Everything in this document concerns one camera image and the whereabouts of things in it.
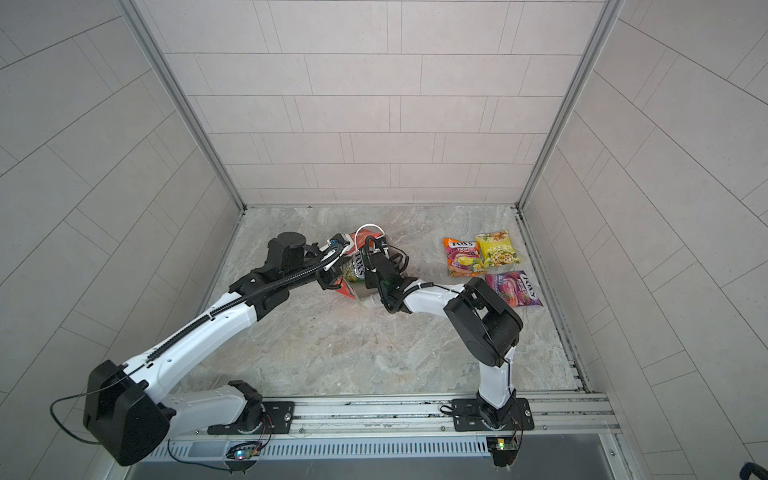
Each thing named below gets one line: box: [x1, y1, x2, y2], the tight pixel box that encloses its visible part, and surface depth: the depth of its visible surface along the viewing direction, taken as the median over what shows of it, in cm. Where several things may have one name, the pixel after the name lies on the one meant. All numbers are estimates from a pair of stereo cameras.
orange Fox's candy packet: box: [442, 238, 486, 277], surface depth 101 cm
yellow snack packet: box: [475, 230, 520, 267], surface depth 101 cm
